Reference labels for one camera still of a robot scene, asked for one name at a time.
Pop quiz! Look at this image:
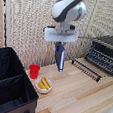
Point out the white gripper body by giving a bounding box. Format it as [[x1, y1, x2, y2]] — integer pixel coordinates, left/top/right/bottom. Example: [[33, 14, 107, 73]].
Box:
[[42, 25, 81, 47]]

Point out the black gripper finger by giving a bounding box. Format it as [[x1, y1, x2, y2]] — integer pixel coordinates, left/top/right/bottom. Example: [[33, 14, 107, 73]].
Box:
[[60, 42, 67, 52], [54, 41, 61, 51]]

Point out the woven bamboo screen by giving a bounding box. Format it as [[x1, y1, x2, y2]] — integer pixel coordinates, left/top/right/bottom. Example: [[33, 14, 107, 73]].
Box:
[[0, 0, 113, 80]]

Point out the red plastic cup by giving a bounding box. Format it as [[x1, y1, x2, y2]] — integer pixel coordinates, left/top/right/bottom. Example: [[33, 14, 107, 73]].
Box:
[[27, 63, 41, 81]]

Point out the short yellow banana piece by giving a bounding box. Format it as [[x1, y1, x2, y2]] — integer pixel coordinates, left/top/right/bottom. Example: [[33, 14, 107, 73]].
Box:
[[39, 76, 53, 90]]

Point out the long yellow banana piece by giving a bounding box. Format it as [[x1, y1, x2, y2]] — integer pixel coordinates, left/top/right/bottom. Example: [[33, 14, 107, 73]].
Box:
[[37, 80, 49, 91]]

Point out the white round bowl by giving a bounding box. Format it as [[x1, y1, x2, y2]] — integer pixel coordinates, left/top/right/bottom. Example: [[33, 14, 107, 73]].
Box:
[[33, 75, 55, 95]]

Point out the black fabric storage box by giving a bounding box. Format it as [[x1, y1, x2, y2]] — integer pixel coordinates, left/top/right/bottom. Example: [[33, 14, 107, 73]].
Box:
[[0, 45, 45, 113]]

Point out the black wire dish rack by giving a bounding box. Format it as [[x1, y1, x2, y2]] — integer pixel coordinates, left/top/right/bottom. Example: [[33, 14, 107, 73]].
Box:
[[69, 57, 105, 84]]

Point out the black cable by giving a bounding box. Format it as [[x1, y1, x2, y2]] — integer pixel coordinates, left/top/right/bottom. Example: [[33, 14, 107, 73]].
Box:
[[77, 25, 113, 44]]

